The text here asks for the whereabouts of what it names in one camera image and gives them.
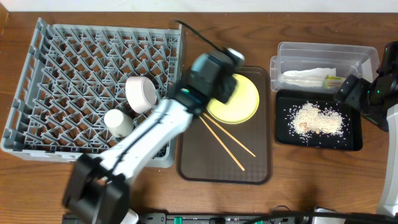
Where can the black rectangular tray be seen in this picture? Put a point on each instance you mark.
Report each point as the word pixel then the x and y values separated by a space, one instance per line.
pixel 352 133

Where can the spilled rice pile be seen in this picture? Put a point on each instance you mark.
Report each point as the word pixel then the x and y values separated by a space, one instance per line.
pixel 310 120

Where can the grey plastic dish rack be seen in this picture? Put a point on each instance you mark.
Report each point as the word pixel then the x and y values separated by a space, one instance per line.
pixel 73 75

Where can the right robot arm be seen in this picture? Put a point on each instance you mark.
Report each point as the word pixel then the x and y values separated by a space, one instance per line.
pixel 388 201

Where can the small white cup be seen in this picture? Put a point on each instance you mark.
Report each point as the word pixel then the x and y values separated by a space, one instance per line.
pixel 118 123

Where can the yellow round plate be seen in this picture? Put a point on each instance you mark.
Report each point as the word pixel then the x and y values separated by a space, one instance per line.
pixel 241 106

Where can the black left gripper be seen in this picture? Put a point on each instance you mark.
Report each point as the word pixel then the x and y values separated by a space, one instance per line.
pixel 230 88

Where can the green yellow snack wrapper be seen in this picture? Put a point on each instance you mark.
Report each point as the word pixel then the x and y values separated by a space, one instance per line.
pixel 333 82

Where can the pink shallow bowl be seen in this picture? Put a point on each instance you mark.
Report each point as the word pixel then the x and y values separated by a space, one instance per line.
pixel 140 94

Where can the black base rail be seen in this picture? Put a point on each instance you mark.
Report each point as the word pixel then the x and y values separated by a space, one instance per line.
pixel 162 218

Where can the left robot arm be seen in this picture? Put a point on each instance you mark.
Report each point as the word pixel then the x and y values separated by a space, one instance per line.
pixel 98 189

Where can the brown plastic serving tray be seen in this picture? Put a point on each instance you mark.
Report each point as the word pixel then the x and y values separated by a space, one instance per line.
pixel 202 158

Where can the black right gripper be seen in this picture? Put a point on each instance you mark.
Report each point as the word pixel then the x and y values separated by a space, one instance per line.
pixel 353 98

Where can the white napkin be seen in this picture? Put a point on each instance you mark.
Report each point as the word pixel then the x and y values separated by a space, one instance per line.
pixel 307 78

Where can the clear plastic waste bin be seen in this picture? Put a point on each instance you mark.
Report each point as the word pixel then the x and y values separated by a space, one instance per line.
pixel 361 61

